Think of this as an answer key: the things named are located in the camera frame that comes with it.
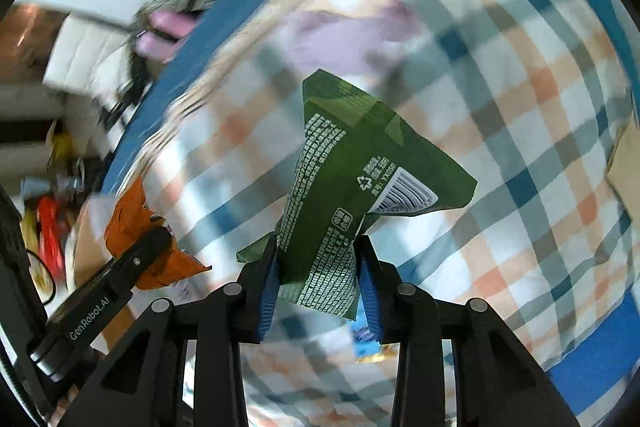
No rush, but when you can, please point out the orange snack packet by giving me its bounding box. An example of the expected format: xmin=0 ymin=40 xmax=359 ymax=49
xmin=104 ymin=176 xmax=210 ymax=291

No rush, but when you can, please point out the green snack packet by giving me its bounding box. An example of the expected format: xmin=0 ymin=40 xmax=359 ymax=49
xmin=236 ymin=70 xmax=476 ymax=319

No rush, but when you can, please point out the purple knitted sock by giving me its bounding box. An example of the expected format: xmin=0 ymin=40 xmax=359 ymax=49
xmin=283 ymin=0 xmax=426 ymax=77

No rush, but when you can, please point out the blue snack packet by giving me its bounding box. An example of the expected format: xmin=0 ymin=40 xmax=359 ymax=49
xmin=350 ymin=303 xmax=399 ymax=363

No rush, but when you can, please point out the red plastic bag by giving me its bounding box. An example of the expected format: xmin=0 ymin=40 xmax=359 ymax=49
xmin=36 ymin=195 xmax=68 ymax=282

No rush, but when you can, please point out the brown cardboard box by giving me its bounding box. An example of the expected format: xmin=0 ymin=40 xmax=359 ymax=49
xmin=605 ymin=121 xmax=640 ymax=229

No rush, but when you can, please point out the white leather chair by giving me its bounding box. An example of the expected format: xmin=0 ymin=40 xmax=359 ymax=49
xmin=42 ymin=12 xmax=131 ymax=106

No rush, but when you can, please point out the pink suitcase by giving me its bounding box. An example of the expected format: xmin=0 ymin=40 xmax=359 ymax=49
xmin=134 ymin=11 xmax=198 ymax=63

